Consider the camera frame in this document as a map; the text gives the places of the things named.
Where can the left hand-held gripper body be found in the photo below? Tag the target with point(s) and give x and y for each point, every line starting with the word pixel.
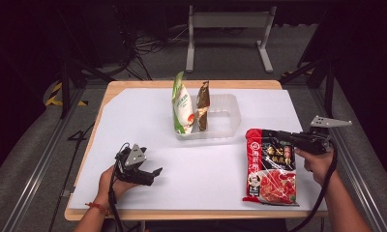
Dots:
pixel 135 158

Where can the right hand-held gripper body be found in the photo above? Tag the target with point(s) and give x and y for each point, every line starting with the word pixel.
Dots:
pixel 314 141

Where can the gold brown food packet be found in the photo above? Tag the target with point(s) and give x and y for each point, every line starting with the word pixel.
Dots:
pixel 203 103

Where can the person's right hand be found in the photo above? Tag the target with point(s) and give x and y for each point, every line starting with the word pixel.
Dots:
pixel 319 166

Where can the grey metal floor rail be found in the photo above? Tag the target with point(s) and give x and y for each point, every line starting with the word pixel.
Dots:
pixel 365 193
pixel 36 174

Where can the red and black food packet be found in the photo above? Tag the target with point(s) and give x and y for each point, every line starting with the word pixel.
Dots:
pixel 272 167

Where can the grey metal stand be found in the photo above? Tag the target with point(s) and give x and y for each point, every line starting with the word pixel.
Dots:
pixel 230 20

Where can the person's left hand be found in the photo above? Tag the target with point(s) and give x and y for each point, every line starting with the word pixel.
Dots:
pixel 106 187

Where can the clear plastic container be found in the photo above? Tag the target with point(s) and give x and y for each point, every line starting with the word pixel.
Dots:
pixel 222 116

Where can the white paper sheet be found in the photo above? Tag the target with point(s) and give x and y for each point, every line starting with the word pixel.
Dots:
pixel 140 116

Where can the black tripod stand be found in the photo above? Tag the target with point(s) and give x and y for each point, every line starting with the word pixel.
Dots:
pixel 65 80
pixel 328 80

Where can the green and white food packet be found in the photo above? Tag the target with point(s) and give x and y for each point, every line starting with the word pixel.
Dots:
pixel 183 108

